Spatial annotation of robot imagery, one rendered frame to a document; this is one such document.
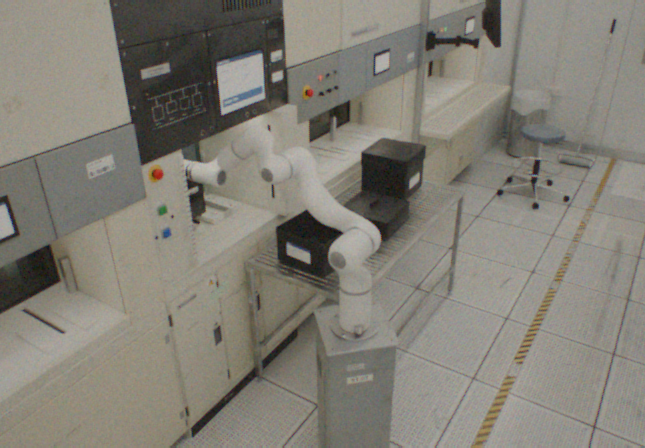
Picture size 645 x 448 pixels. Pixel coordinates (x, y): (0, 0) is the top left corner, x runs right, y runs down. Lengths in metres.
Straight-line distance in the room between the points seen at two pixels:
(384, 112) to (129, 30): 2.33
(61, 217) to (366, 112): 2.59
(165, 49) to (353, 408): 1.52
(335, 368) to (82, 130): 1.20
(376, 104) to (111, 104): 2.37
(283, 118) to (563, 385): 2.00
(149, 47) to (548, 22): 4.78
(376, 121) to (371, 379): 2.23
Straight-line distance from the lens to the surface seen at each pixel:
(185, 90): 2.13
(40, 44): 1.78
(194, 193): 2.52
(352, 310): 2.06
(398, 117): 3.88
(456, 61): 5.27
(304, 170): 2.00
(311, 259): 2.42
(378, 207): 2.82
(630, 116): 6.24
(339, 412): 2.29
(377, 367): 2.17
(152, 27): 2.01
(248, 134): 2.05
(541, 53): 6.24
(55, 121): 1.82
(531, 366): 3.30
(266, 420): 2.87
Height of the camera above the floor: 2.14
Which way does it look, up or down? 29 degrees down
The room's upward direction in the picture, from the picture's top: 1 degrees counter-clockwise
